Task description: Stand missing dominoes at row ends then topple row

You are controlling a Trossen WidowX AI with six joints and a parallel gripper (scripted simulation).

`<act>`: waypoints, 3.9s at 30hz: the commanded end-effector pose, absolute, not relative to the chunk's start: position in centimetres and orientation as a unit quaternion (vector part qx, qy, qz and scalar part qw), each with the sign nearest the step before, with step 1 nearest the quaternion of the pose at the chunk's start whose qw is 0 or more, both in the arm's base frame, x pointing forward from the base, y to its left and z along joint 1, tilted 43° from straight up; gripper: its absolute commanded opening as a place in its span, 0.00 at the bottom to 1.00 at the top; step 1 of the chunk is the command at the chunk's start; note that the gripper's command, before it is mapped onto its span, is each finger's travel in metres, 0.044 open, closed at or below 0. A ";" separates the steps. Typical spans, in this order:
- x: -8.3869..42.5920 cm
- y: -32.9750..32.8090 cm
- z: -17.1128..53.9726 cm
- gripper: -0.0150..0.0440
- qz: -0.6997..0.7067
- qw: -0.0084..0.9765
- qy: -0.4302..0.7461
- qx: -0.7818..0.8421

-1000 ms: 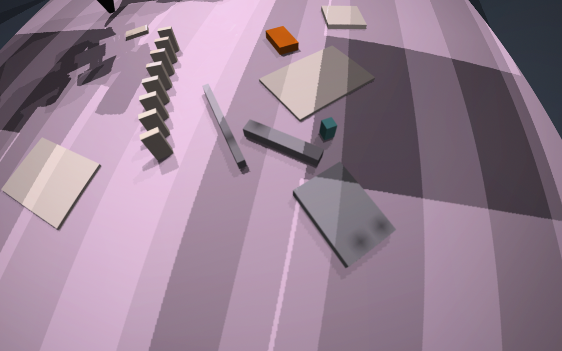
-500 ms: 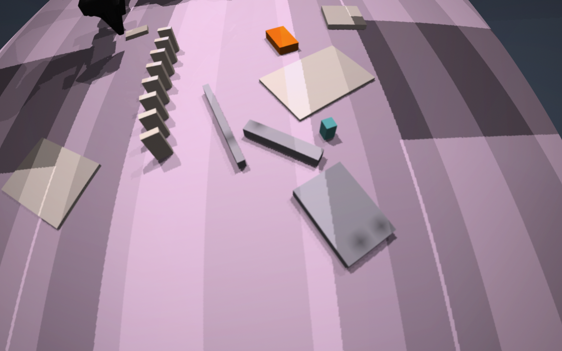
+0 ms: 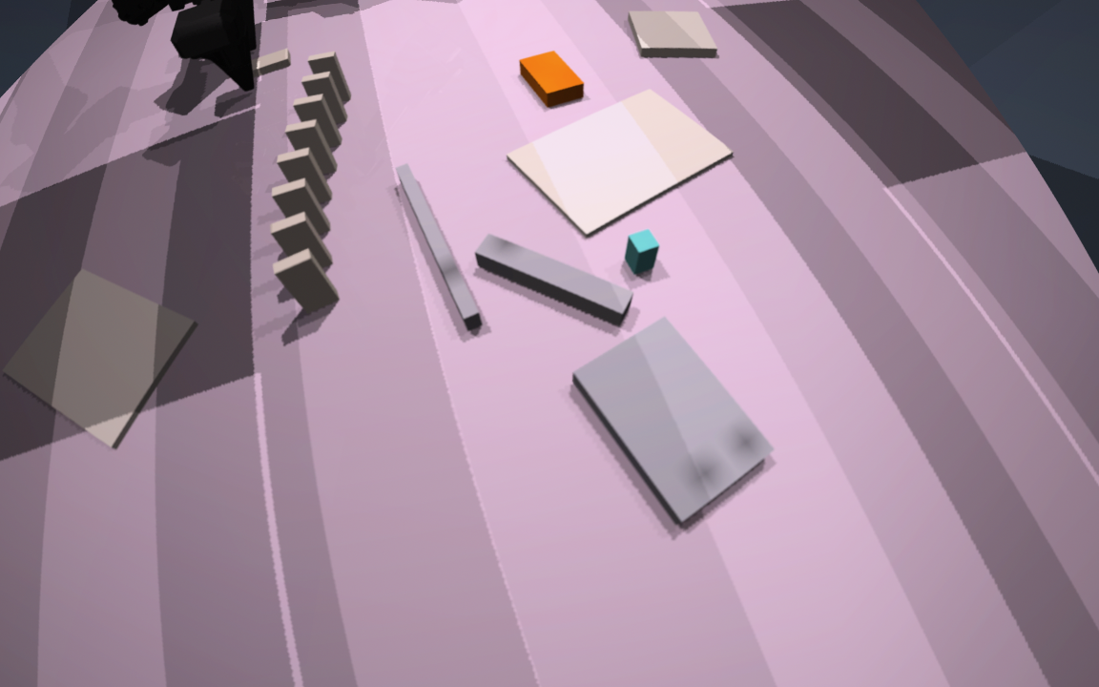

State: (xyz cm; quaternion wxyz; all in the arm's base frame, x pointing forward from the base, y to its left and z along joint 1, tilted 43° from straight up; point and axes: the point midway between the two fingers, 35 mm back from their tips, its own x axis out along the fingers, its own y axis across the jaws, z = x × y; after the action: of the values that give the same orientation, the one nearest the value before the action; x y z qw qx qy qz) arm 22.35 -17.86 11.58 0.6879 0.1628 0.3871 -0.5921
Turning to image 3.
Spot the orange rectangular block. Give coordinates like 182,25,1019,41
520,51,584,108

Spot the teal block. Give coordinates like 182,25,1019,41
624,229,659,275

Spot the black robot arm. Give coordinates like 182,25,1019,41
112,0,185,27

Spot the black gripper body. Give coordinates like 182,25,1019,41
171,0,245,59

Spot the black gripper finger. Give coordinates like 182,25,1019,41
230,0,257,51
191,25,255,92

